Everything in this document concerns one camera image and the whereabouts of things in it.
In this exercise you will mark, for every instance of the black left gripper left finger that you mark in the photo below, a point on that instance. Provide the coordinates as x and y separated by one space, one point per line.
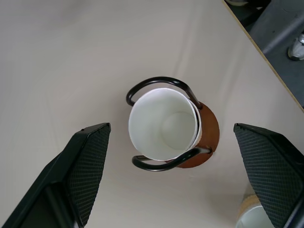
59 178

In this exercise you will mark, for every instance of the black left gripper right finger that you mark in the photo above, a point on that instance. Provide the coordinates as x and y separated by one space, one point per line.
273 171

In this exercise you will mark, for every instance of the grey rounded metal shape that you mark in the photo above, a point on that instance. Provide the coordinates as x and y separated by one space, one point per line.
235 2
297 50

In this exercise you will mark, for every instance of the black metal stand frame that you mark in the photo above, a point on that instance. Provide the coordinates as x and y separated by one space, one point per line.
282 28

